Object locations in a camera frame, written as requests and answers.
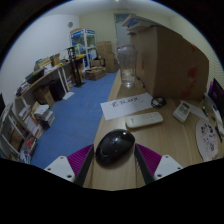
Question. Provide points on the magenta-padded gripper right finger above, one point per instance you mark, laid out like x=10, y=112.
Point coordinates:
x=166, y=165

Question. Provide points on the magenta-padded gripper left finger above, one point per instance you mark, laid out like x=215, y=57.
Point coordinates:
x=60, y=166

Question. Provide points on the black computer mouse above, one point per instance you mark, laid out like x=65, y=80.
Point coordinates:
x=115, y=146

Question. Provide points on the white printed mouse pad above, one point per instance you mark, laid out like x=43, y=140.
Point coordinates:
x=207, y=140

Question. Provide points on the long white remote control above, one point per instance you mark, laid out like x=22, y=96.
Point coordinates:
x=144, y=120

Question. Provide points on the white shelf unit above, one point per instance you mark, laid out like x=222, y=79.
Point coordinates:
x=18, y=136

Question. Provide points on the stack of books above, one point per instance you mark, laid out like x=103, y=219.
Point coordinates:
x=43, y=115

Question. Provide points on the white paper sheet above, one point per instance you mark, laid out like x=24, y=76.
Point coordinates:
x=125, y=106

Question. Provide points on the cardboard box under desk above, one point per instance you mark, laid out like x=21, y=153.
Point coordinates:
x=44, y=96

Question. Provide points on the black bin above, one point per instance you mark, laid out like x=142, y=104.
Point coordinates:
x=56, y=90

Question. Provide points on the black flat monitor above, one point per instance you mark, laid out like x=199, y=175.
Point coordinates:
x=1, y=104

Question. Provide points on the wooden side desk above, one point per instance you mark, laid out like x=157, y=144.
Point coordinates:
x=40, y=78

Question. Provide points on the open low cardboard box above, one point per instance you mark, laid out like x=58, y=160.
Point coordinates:
x=96, y=73

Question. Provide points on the black stand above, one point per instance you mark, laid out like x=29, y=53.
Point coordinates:
x=75, y=66

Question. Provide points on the large cardboard box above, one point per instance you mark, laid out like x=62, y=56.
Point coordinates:
x=170, y=63

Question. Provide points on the clear glass jar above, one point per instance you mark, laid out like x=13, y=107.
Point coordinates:
x=127, y=66

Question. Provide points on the blue white glass-door cabinet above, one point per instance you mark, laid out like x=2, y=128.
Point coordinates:
x=83, y=43

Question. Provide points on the door with window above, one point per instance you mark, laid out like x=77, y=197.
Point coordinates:
x=121, y=30

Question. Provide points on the stack of papers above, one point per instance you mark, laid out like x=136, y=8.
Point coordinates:
x=138, y=22

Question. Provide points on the round wall clock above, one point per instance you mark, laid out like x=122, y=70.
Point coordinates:
x=70, y=24

